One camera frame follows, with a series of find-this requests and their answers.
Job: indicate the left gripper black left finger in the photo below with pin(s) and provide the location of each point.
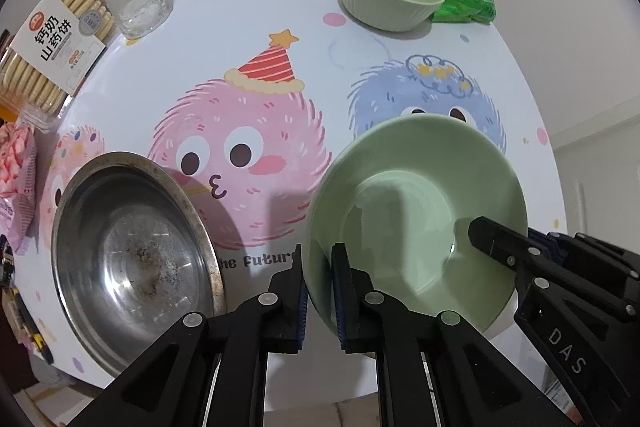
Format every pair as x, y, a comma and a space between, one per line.
209, 371

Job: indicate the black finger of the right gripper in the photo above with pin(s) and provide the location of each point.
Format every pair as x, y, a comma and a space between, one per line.
552, 241
598, 282

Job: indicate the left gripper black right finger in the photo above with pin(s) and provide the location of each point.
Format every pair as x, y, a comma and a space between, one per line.
431, 371

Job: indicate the large green ribbed bowl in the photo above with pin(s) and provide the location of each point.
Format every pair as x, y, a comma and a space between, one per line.
401, 198

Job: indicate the stainless steel bowl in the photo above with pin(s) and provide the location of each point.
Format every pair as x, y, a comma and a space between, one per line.
130, 256

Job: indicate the yellow black utility knife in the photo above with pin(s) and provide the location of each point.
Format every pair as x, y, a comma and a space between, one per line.
25, 319

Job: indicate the pink snack bag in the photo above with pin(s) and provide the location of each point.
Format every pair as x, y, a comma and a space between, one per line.
18, 181

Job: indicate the yam biscuit plastic box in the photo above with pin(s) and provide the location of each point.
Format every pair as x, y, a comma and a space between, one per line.
48, 59

